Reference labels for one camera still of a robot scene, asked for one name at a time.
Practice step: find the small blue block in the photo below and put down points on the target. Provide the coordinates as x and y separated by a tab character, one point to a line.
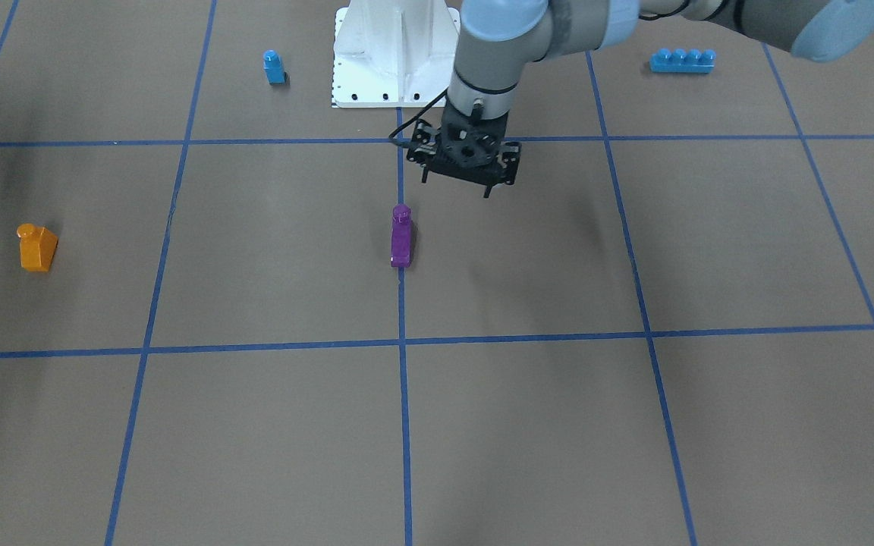
273	68

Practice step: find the orange trapezoid block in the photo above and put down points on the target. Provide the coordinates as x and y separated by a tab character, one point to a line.
37	247

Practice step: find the purple trapezoid block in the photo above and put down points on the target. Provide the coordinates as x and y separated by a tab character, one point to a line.
401	236

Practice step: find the long blue studded block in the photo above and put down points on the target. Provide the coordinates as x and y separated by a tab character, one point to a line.
681	61

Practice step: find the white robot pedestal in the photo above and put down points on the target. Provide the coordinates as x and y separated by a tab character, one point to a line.
392	54

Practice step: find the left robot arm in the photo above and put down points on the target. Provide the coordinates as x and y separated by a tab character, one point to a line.
498	38

